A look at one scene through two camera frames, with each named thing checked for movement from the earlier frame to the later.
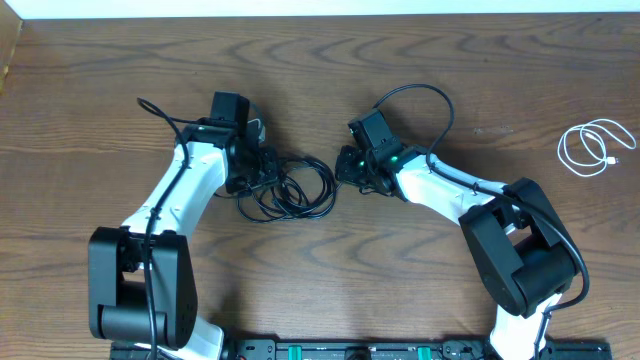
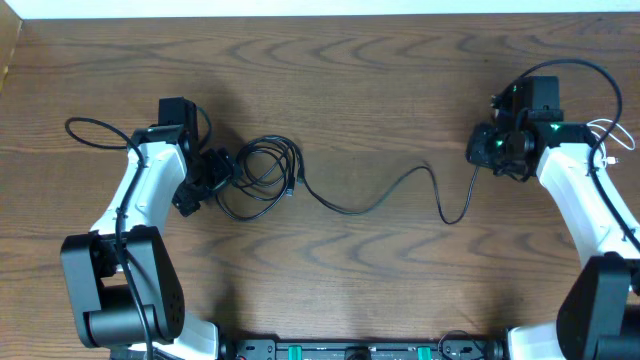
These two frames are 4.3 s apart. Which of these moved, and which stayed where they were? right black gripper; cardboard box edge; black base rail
Moved: right black gripper
Stayed: black base rail; cardboard box edge
